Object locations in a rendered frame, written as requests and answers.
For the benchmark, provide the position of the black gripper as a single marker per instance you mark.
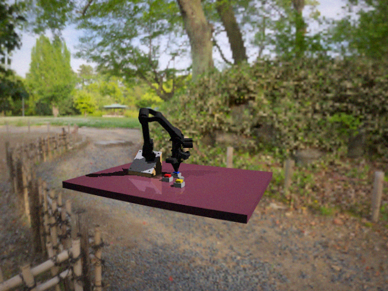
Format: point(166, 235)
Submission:
point(174, 160)

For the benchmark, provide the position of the yellow button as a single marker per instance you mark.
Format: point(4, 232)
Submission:
point(179, 183)

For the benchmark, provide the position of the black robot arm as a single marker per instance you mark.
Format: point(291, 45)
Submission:
point(177, 137)

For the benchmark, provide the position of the blue button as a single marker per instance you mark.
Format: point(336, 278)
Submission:
point(175, 174)

